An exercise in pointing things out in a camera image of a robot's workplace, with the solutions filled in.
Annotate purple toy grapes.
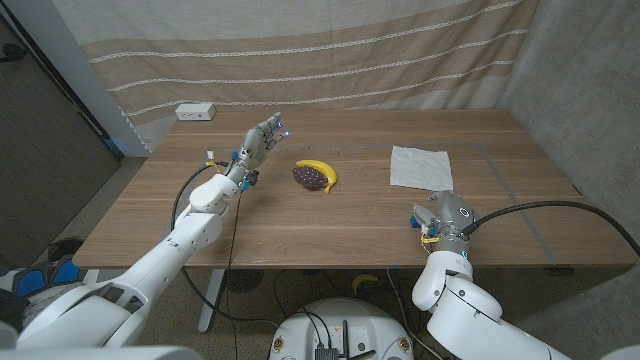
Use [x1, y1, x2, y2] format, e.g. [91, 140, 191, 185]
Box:
[292, 165, 329, 192]

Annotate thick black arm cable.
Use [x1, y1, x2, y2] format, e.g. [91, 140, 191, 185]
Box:
[462, 199, 640, 257]
[169, 160, 281, 326]

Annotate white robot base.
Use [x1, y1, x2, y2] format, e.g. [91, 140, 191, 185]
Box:
[268, 297, 415, 360]

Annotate white door frame post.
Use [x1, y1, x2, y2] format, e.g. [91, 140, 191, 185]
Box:
[2, 0, 151, 159]

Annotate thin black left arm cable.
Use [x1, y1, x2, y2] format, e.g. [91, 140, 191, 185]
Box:
[223, 191, 244, 360]

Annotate yellow banana on floor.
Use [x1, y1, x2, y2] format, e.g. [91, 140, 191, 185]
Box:
[351, 273, 380, 295]

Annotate white robot torso edge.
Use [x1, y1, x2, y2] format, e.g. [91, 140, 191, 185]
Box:
[0, 345, 204, 360]

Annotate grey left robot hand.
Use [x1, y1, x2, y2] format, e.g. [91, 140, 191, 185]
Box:
[227, 111, 291, 194]

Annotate white cloth napkin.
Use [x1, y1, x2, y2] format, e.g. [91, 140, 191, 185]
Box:
[389, 145, 455, 193]

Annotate white power strip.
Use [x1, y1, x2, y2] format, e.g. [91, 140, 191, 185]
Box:
[174, 102, 217, 122]

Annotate blue and black shoe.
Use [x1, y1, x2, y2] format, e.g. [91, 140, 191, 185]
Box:
[12, 254, 81, 300]

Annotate white table leg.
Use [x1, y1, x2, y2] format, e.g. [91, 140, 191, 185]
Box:
[197, 268, 226, 335]

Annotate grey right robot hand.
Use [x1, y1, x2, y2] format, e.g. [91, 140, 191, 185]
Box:
[410, 189, 479, 256]

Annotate beige striped curtain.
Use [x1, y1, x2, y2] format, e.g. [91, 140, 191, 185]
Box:
[49, 0, 544, 152]

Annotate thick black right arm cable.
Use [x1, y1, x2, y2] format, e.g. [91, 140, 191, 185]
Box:
[462, 199, 640, 257]

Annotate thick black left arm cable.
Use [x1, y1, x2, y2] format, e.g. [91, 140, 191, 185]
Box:
[169, 160, 281, 326]

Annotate black round floor fan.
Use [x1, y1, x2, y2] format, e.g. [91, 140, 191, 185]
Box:
[224, 268, 265, 294]

